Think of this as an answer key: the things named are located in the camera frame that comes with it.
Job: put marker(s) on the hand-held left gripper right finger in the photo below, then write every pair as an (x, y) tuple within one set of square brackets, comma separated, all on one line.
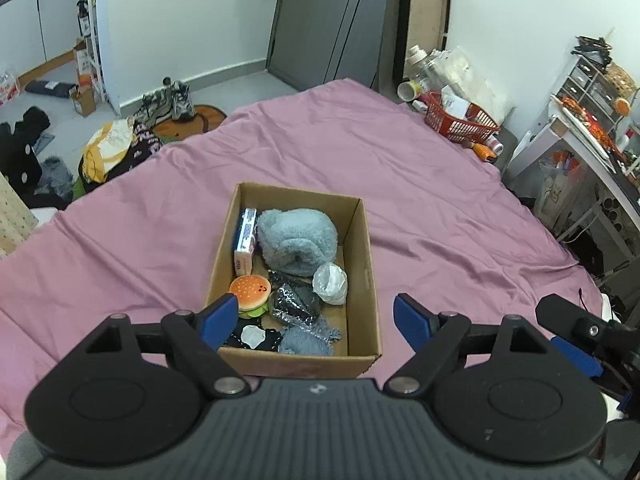
[(412, 322)]

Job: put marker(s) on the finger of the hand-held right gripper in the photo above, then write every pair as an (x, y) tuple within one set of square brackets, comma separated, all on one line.
[(565, 316), (577, 357)]

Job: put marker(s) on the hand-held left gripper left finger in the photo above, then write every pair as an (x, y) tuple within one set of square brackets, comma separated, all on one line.
[(220, 317)]

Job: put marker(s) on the burger plush toy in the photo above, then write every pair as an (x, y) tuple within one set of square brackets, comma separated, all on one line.
[(250, 292)]

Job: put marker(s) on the clear bag of black beads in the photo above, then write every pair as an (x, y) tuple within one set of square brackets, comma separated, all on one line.
[(295, 305)]

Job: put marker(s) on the blue and white tissue packet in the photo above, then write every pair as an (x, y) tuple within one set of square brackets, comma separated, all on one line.
[(246, 240)]

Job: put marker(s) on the white bundle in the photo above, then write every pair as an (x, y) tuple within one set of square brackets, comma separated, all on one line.
[(331, 285)]

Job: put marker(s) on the black and white sock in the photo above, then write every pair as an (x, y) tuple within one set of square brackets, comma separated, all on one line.
[(252, 336)]

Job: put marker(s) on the grey knit cloth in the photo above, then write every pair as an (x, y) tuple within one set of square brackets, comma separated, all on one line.
[(310, 342)]

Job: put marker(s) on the pink bed sheet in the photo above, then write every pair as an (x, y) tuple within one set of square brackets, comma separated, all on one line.
[(425, 200)]

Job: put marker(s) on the white printed plastic bag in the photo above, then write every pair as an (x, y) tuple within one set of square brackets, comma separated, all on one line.
[(557, 192)]

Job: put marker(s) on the white desk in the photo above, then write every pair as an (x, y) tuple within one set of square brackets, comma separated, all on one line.
[(590, 150)]

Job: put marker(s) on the orange bottle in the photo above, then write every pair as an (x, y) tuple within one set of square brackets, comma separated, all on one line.
[(483, 152)]

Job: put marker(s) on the round brown rug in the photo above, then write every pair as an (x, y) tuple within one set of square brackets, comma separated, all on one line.
[(205, 120)]

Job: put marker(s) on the red plastic basket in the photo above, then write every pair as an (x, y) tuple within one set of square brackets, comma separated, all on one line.
[(462, 127)]

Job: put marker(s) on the yellow and white bag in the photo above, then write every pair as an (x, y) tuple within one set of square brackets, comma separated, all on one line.
[(107, 147)]

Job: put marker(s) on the grey cloth pile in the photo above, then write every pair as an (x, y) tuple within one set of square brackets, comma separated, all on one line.
[(55, 177)]

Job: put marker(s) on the grey sneaker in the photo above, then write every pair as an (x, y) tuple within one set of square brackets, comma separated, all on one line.
[(152, 107), (181, 100)]

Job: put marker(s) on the beige dotted cloth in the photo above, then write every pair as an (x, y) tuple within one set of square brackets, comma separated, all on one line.
[(15, 215)]

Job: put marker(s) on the grey drawer organizer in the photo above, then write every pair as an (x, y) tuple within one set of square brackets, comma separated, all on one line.
[(590, 85)]

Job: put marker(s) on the paper cup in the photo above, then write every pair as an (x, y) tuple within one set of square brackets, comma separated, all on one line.
[(410, 90)]

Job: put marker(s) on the black dotted clothing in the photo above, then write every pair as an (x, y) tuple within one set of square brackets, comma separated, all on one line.
[(20, 160)]

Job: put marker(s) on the small cardboard box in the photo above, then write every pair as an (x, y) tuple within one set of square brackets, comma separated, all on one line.
[(82, 101)]

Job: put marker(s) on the clear plastic bottle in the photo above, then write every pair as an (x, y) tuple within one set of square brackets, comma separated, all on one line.
[(420, 62)]

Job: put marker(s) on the dark floor mat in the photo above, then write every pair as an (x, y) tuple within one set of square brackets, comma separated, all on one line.
[(50, 88)]

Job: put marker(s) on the white storage rack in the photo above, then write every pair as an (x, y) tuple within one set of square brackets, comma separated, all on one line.
[(90, 45)]

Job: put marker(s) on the grey door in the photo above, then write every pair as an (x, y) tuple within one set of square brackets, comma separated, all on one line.
[(325, 20)]

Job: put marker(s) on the white kitchen cabinet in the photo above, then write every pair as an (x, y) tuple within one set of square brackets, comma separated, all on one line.
[(30, 25)]

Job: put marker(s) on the wooden board with black frame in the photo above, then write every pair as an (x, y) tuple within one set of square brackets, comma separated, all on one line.
[(425, 25)]

